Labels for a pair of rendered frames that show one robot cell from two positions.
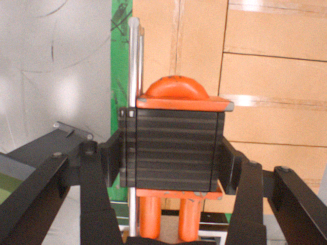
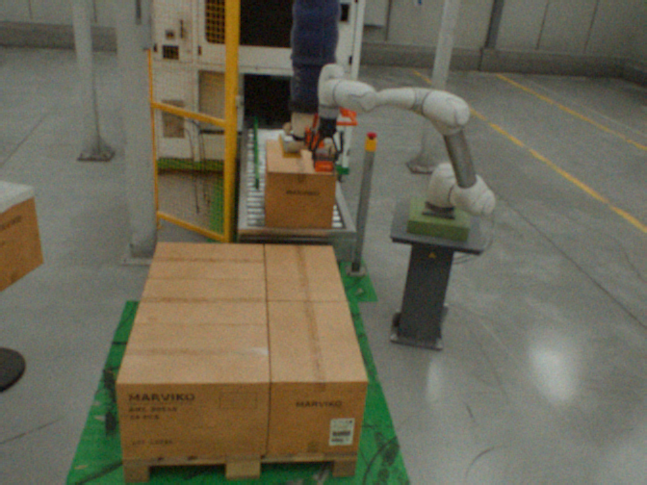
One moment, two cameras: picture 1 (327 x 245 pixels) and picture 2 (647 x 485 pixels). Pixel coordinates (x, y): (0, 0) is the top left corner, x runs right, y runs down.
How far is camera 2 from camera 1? 250 cm
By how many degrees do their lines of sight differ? 50
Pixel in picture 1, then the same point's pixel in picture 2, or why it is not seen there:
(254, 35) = (239, 334)
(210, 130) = (319, 160)
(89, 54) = (418, 412)
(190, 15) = (303, 343)
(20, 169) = (416, 238)
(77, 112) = (416, 360)
